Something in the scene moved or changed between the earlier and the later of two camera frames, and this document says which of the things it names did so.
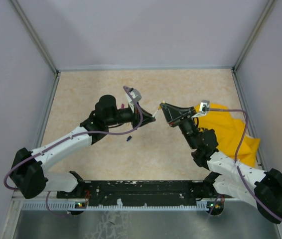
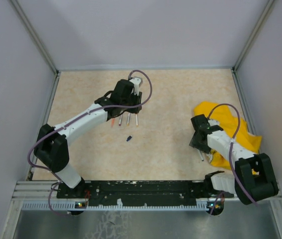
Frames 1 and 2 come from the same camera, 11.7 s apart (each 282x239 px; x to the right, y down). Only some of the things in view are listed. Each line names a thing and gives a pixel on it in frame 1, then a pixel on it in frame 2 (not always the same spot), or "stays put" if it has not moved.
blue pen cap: [129, 138] stays put
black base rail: [166, 191] stays put
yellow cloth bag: [229, 131] stays put
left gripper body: [125, 115] to [133, 99]
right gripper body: [187, 122] to [201, 145]
